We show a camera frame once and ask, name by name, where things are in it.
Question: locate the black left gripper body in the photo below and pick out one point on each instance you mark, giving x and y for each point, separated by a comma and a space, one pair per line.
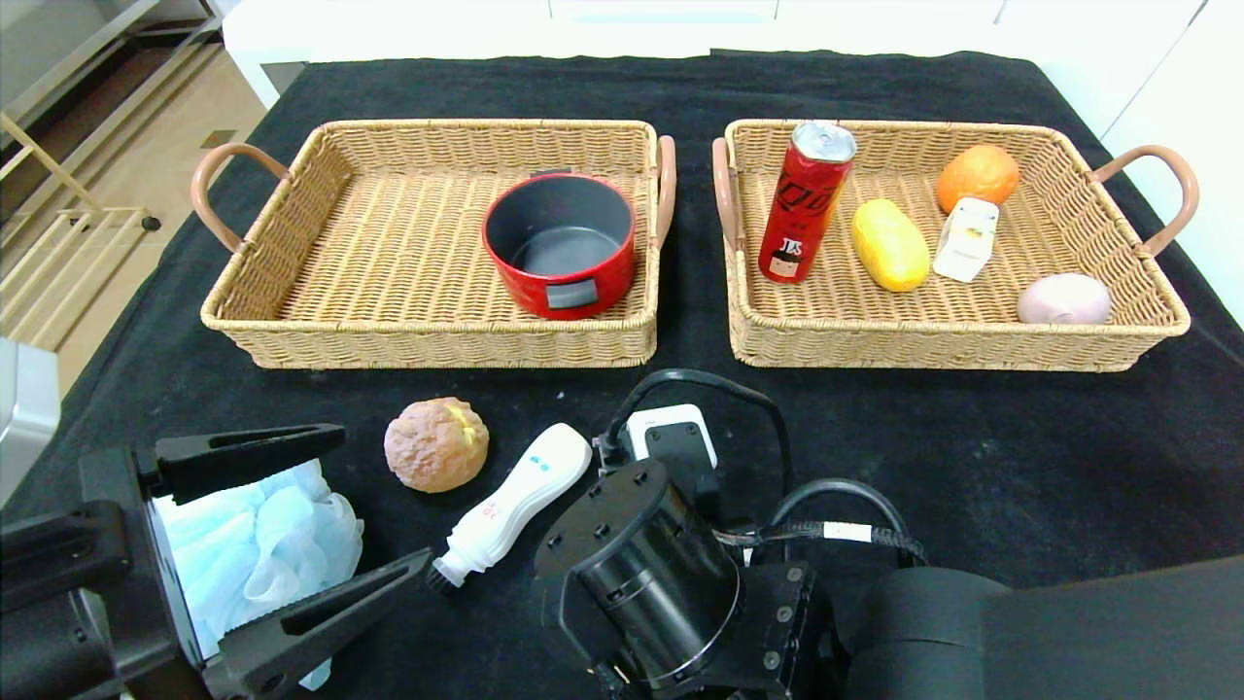
126, 552

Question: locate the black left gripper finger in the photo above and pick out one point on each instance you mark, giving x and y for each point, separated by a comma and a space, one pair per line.
253, 447
267, 666

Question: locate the red soda can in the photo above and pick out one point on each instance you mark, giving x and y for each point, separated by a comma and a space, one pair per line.
807, 214

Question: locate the yellow mango toy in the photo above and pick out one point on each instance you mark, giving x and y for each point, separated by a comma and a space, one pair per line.
891, 248

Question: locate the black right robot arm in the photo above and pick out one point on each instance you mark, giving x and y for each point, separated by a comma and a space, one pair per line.
972, 632

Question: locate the light blue bath pouf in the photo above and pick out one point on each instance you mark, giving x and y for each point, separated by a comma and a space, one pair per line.
262, 544

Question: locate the brown crusty round bun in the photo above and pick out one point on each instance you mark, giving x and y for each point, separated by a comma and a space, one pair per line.
437, 445

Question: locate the white handheld brush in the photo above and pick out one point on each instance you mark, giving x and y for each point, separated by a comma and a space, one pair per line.
515, 491

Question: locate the light wooden wheeled rack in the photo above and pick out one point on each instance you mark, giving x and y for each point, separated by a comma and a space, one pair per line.
97, 216

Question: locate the grey low shelf unit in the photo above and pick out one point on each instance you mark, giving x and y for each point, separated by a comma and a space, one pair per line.
58, 29

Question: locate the small white milk carton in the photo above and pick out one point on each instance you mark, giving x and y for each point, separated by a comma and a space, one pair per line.
965, 243

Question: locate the orange fruit toy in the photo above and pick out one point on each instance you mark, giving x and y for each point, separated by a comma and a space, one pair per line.
977, 177

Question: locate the pale pink round bun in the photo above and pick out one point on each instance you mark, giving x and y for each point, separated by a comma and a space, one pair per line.
1062, 299

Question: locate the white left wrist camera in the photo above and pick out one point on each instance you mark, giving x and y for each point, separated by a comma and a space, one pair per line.
24, 418

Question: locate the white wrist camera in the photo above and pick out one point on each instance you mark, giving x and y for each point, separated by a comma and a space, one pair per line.
646, 428
24, 418

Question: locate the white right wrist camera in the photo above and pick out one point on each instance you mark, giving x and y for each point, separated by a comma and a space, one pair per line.
646, 428

